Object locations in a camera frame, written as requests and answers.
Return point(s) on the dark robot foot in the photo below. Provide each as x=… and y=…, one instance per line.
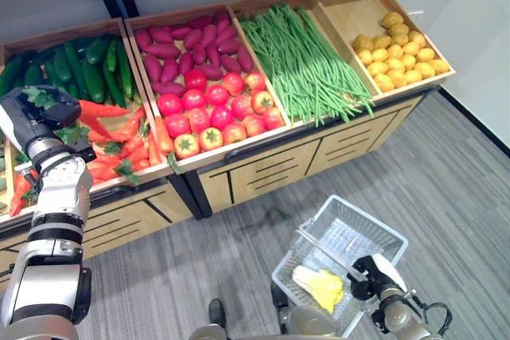
x=217, y=312

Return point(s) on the silver robot right leg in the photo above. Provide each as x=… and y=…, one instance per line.
x=307, y=322

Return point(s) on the yellow potato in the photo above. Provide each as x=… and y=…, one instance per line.
x=408, y=61
x=377, y=68
x=395, y=51
x=413, y=76
x=395, y=64
x=399, y=40
x=439, y=66
x=379, y=55
x=398, y=30
x=392, y=20
x=410, y=48
x=384, y=83
x=424, y=70
x=417, y=39
x=425, y=55
x=362, y=42
x=382, y=42
x=397, y=78
x=365, y=57

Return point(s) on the green carrot leaf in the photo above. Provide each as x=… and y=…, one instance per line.
x=174, y=163

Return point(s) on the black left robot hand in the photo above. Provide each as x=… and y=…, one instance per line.
x=60, y=111

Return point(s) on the green cucumber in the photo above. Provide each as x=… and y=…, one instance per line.
x=111, y=55
x=97, y=50
x=10, y=73
x=114, y=85
x=83, y=43
x=93, y=80
x=61, y=64
x=49, y=71
x=75, y=67
x=124, y=67

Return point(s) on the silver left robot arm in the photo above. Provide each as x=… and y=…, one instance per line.
x=48, y=276

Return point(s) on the wooden display cabinet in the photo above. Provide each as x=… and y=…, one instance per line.
x=127, y=216
x=287, y=165

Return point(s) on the black baseboard strip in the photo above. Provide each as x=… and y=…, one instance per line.
x=474, y=123

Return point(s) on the yellow cabbage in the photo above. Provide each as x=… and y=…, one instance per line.
x=322, y=286

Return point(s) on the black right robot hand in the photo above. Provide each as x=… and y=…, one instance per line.
x=368, y=276

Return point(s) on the green long bean pile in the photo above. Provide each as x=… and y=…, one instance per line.
x=307, y=65

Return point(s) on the red tomato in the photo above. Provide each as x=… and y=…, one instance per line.
x=210, y=139
x=177, y=125
x=253, y=125
x=194, y=99
x=216, y=95
x=198, y=119
x=170, y=104
x=273, y=118
x=234, y=133
x=221, y=117
x=255, y=81
x=186, y=146
x=195, y=79
x=242, y=107
x=262, y=102
x=233, y=83

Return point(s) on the silver robot leg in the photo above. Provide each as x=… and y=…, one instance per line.
x=307, y=322
x=207, y=333

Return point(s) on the orange carrot with green leaves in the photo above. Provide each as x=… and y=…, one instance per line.
x=103, y=110
x=103, y=173
x=101, y=129

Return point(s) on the silver robot left leg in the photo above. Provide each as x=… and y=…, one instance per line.
x=207, y=333

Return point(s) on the purple sweet potato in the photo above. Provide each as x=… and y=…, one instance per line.
x=192, y=39
x=198, y=54
x=152, y=67
x=161, y=34
x=223, y=18
x=142, y=39
x=244, y=58
x=185, y=63
x=201, y=22
x=228, y=46
x=180, y=32
x=209, y=72
x=208, y=35
x=170, y=69
x=213, y=55
x=162, y=50
x=226, y=34
x=169, y=88
x=230, y=63

